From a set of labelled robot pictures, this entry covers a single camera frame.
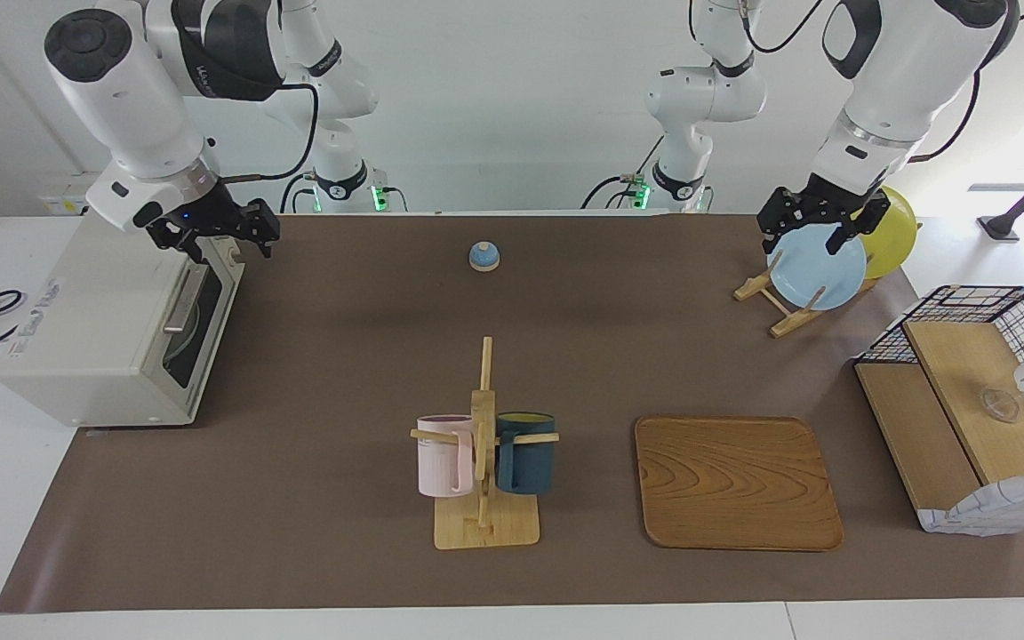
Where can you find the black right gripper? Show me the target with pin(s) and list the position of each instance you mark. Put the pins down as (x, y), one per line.
(210, 218)

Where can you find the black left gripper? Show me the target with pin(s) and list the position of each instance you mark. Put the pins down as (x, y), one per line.
(819, 203)

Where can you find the glass oven door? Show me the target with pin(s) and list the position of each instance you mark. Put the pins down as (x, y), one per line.
(210, 320)

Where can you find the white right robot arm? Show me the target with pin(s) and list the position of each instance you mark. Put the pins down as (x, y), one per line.
(121, 98)

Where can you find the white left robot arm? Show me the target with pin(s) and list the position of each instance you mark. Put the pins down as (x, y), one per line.
(903, 80)

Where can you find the beige toaster oven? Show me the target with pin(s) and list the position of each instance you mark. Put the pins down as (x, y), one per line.
(85, 320)

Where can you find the light blue plate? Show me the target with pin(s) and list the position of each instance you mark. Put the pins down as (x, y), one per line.
(810, 271)

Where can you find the wooden plate rack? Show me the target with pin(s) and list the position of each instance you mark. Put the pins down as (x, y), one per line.
(792, 322)

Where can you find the yellow plate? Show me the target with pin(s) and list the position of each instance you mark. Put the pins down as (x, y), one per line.
(894, 240)

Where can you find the brown table mat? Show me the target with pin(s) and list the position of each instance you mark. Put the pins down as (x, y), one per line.
(343, 356)

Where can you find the wooden stepped shelf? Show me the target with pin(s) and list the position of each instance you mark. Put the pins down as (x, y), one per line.
(965, 364)

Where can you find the brown wooden tray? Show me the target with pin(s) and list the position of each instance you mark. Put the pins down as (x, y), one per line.
(734, 484)

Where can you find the small clear glass dish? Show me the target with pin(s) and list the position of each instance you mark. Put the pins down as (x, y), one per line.
(999, 405)

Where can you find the small blue knobbed lid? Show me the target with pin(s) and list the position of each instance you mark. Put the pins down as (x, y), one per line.
(484, 257)

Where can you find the pink mug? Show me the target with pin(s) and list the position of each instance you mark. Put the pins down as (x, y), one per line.
(441, 458)

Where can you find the wooden box shelf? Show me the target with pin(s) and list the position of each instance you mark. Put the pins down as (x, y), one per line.
(1001, 507)

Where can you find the dark teal mug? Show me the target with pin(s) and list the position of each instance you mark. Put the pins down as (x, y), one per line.
(530, 462)

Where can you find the wooden mug rack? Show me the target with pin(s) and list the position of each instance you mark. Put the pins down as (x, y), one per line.
(484, 524)

